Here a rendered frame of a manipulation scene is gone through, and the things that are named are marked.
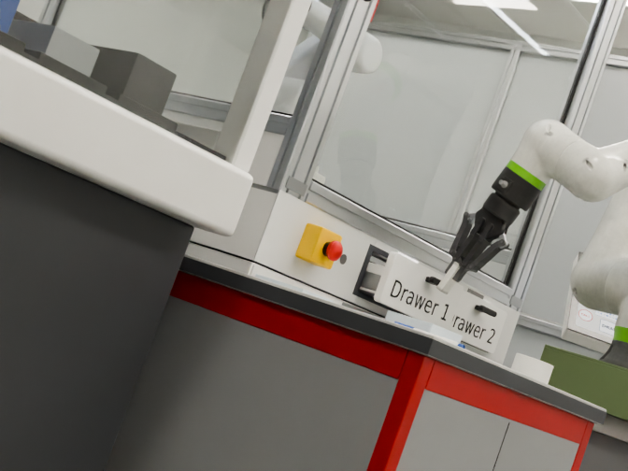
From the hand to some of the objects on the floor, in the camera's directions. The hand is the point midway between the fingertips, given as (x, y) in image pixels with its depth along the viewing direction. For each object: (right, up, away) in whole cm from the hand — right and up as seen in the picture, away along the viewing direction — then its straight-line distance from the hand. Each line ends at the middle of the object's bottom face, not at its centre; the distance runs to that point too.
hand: (450, 278), depth 251 cm
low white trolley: (-42, -79, -51) cm, 103 cm away
